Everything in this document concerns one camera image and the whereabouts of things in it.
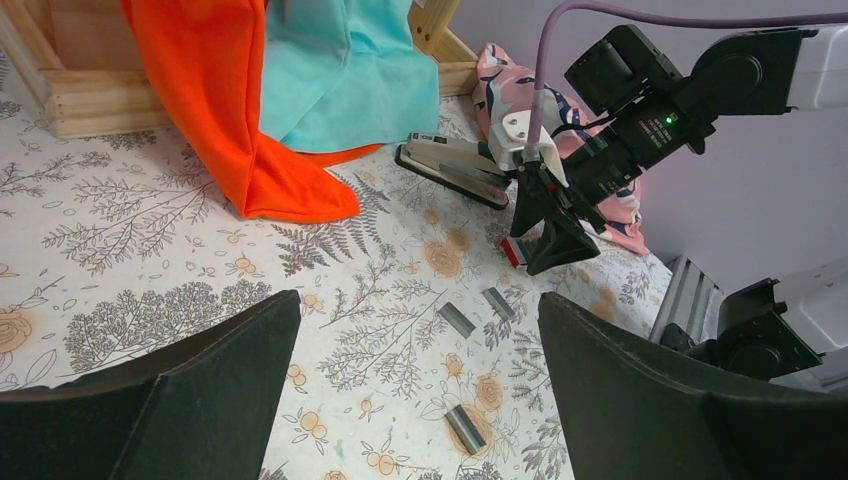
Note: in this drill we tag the floral table mat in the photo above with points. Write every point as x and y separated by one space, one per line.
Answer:
113 246

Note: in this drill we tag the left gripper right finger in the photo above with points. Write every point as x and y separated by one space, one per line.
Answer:
633 409

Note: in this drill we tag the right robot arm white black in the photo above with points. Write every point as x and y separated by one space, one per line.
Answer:
648 110

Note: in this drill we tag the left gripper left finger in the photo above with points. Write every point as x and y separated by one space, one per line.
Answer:
199 408

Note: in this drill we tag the wooden clothes rack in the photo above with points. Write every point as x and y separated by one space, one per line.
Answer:
80 62

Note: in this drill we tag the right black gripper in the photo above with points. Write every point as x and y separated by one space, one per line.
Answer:
604 193

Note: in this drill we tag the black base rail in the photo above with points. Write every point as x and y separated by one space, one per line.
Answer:
692 302

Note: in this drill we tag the orange t-shirt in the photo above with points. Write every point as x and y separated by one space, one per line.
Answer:
204 59

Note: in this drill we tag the staple strip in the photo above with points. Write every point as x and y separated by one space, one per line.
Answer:
451 314
498 303
463 427

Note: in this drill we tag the teal t-shirt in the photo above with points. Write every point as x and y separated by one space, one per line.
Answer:
339 75

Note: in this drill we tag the pink patterned cloth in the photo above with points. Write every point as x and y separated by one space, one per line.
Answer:
504 87

